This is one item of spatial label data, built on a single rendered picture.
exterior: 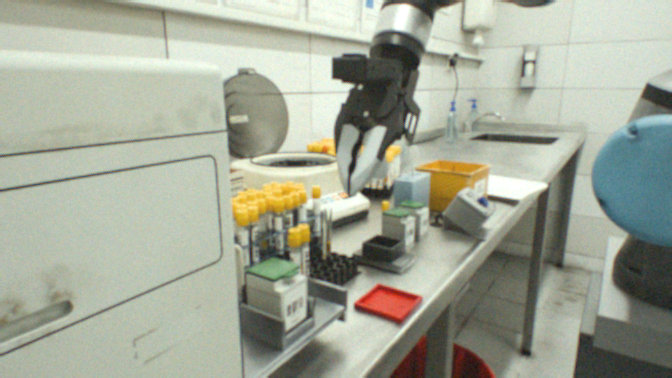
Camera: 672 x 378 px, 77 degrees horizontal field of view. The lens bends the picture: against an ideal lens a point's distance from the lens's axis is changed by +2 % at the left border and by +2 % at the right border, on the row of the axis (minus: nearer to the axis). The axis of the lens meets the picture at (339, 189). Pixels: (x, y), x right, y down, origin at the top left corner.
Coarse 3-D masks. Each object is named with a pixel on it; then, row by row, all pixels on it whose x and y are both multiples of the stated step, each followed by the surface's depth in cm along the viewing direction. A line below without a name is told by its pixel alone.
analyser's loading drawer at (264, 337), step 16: (320, 288) 49; (336, 288) 48; (240, 304) 42; (320, 304) 49; (336, 304) 48; (256, 320) 42; (272, 320) 40; (320, 320) 45; (256, 336) 42; (272, 336) 41; (288, 336) 41; (304, 336) 42; (256, 352) 40; (272, 352) 40; (288, 352) 40; (256, 368) 38; (272, 368) 38
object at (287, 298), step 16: (256, 288) 41; (272, 288) 40; (288, 288) 41; (304, 288) 43; (256, 304) 42; (272, 304) 41; (288, 304) 41; (304, 304) 43; (288, 320) 41; (304, 320) 43
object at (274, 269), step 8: (264, 264) 43; (272, 264) 43; (280, 264) 43; (288, 264) 43; (296, 264) 43; (248, 272) 42; (256, 272) 41; (264, 272) 41; (272, 272) 41; (280, 272) 41; (288, 272) 41; (296, 272) 41; (272, 280) 40
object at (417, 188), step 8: (408, 176) 88; (416, 176) 88; (424, 176) 88; (400, 184) 84; (408, 184) 84; (416, 184) 85; (424, 184) 89; (400, 192) 85; (408, 192) 84; (416, 192) 85; (424, 192) 89; (400, 200) 85; (416, 200) 86; (424, 200) 90; (432, 216) 91
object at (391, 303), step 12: (372, 288) 59; (384, 288) 60; (396, 288) 59; (360, 300) 56; (372, 300) 57; (384, 300) 57; (396, 300) 57; (408, 300) 57; (420, 300) 57; (372, 312) 54; (384, 312) 53; (396, 312) 54; (408, 312) 53
